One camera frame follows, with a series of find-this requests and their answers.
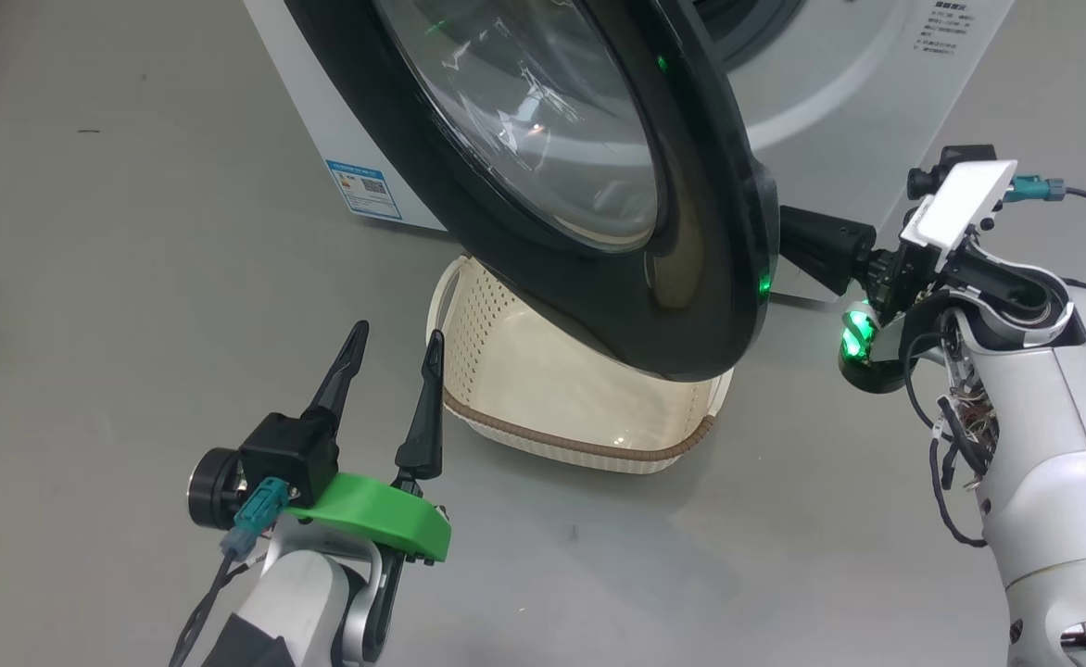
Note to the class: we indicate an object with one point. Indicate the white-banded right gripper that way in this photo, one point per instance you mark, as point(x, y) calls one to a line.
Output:
point(965, 204)

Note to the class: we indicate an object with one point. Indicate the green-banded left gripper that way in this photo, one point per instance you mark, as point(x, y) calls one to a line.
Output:
point(385, 514)

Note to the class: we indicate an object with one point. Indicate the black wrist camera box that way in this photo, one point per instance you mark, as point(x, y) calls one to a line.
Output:
point(288, 454)
point(921, 181)

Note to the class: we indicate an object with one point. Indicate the black round glass washer door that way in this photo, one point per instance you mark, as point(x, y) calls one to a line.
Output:
point(691, 232)

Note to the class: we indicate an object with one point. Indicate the blue white energy label sticker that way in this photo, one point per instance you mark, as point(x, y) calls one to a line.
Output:
point(364, 190)

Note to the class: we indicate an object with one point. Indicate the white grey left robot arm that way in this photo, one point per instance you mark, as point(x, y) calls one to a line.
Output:
point(297, 593)

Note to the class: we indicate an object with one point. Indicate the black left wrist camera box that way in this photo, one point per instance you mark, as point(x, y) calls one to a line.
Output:
point(288, 454)

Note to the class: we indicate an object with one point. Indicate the white front-load washing machine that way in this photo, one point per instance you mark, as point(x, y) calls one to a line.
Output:
point(877, 83)

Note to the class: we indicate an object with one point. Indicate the cream perforated laundry basket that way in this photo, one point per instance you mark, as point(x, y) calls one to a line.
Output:
point(524, 371)

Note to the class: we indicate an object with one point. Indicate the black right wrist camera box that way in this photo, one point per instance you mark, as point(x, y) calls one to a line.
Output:
point(921, 181)

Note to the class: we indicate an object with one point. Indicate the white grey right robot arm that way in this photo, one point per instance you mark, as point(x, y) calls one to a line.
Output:
point(1062, 463)

